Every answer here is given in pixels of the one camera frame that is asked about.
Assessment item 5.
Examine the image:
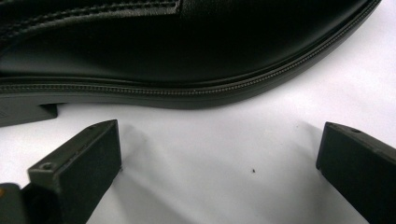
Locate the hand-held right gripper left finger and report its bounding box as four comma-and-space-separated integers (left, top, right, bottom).
21, 119, 122, 224

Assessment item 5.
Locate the black leather shoe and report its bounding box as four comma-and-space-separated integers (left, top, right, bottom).
0, 0, 383, 128

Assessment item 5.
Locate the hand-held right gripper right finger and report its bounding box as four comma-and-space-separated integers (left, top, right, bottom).
315, 121, 396, 224

